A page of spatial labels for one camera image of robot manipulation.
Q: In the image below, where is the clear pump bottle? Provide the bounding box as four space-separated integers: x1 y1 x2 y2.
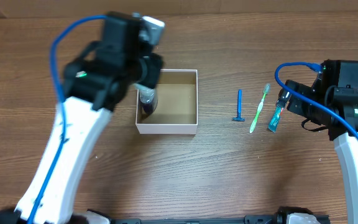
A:
134 84 158 115

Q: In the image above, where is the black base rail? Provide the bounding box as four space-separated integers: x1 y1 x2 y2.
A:
104 214 331 224

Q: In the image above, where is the green toothbrush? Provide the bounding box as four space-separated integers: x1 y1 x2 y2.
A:
249 83 270 133

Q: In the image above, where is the teal toothpaste tube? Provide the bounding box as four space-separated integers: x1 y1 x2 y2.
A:
268 100 287 133

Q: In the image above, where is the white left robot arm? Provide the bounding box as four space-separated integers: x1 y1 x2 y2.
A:
0 50 163 224

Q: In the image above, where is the white cardboard box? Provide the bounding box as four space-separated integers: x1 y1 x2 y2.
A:
135 69 198 135

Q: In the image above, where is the blue disposable razor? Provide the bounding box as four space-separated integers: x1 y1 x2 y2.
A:
232 89 245 122

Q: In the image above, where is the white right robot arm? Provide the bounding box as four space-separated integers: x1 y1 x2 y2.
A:
279 80 358 223

